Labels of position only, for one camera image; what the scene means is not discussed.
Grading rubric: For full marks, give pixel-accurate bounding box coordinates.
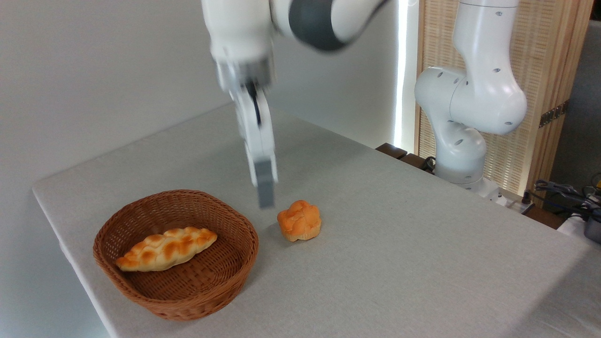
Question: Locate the metal screen hinge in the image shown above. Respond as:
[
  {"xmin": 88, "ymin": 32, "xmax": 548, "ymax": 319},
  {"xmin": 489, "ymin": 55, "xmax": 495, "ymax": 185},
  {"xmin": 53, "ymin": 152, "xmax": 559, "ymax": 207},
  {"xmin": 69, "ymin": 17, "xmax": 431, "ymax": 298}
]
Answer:
[{"xmin": 539, "ymin": 100, "xmax": 570, "ymax": 128}]

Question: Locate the wooden slatted folding screen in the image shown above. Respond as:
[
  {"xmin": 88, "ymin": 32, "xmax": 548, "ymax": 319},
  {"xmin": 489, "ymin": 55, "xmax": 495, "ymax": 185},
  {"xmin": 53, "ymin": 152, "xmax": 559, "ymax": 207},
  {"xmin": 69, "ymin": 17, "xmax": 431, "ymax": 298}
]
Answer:
[{"xmin": 415, "ymin": 0, "xmax": 595, "ymax": 208}]

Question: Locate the long braided bread loaf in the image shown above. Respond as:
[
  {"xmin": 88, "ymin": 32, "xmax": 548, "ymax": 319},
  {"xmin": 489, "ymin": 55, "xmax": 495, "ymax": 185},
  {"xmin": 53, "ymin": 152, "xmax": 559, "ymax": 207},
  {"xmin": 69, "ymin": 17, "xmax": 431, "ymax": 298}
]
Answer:
[{"xmin": 116, "ymin": 226, "xmax": 218, "ymax": 273}]

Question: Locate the grey metal pot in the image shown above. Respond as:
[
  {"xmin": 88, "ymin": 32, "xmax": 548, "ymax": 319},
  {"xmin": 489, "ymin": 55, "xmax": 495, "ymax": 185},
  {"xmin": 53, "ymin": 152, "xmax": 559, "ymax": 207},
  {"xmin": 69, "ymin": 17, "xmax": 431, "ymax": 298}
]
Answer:
[{"xmin": 584, "ymin": 215, "xmax": 601, "ymax": 245}]

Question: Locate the dark brown wooden block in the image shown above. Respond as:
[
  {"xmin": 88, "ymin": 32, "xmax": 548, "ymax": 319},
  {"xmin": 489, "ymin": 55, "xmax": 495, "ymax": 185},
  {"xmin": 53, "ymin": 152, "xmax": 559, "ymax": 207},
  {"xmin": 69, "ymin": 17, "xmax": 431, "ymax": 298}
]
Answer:
[
  {"xmin": 399, "ymin": 153, "xmax": 436, "ymax": 175},
  {"xmin": 375, "ymin": 143, "xmax": 408, "ymax": 161}
]

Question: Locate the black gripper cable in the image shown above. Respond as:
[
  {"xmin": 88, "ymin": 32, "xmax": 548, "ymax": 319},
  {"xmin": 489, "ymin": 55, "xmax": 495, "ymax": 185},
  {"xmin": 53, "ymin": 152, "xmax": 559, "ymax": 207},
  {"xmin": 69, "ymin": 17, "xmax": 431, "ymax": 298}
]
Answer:
[{"xmin": 246, "ymin": 83, "xmax": 262, "ymax": 128}]

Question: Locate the white power strip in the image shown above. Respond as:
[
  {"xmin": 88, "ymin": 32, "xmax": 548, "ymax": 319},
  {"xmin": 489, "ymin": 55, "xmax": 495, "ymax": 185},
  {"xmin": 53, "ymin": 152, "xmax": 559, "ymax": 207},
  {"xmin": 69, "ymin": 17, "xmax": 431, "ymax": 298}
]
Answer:
[{"xmin": 496, "ymin": 192, "xmax": 537, "ymax": 215}]

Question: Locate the round orange bread bun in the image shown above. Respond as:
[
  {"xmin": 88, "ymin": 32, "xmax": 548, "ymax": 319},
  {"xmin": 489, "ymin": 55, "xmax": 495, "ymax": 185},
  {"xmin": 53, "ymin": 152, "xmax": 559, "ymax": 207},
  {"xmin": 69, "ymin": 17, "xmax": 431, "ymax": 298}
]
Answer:
[{"xmin": 277, "ymin": 200, "xmax": 323, "ymax": 243}]

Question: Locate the brown wicker basket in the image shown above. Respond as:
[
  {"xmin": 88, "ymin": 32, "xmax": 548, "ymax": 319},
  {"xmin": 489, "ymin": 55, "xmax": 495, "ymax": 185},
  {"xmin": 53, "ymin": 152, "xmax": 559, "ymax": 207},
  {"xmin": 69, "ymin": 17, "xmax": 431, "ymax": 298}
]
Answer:
[{"xmin": 92, "ymin": 189, "xmax": 260, "ymax": 322}]

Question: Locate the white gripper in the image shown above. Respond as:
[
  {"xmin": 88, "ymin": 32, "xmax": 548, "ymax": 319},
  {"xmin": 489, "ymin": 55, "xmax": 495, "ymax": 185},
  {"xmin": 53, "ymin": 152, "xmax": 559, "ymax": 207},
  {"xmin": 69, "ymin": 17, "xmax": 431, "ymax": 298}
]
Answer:
[{"xmin": 229, "ymin": 84, "xmax": 278, "ymax": 210}]

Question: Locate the bundle of dark cables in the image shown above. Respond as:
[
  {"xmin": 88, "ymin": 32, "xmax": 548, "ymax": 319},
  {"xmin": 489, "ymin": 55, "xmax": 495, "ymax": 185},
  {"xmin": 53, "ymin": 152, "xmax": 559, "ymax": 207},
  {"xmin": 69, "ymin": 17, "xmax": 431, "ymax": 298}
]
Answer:
[{"xmin": 534, "ymin": 179, "xmax": 601, "ymax": 213}]

